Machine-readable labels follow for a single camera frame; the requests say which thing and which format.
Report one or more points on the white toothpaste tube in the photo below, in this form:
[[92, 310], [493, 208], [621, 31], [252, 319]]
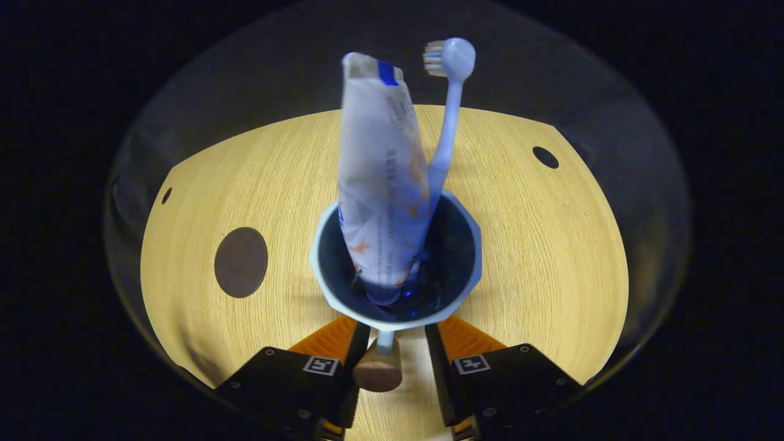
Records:
[[380, 184]]

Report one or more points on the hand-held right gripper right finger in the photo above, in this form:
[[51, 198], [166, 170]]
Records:
[[442, 380]]

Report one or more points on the wooden desktop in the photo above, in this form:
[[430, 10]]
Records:
[[539, 257]]

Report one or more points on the white toothbrush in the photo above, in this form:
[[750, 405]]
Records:
[[450, 122]]

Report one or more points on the dark round coaster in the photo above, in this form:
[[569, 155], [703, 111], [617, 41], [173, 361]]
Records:
[[241, 263]]

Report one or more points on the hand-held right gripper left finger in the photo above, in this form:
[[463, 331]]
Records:
[[352, 380]]

